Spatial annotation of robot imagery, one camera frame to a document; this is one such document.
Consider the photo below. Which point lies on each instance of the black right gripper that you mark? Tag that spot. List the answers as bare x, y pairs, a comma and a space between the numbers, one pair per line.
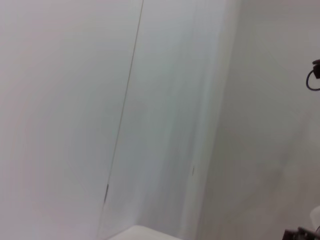
300, 235

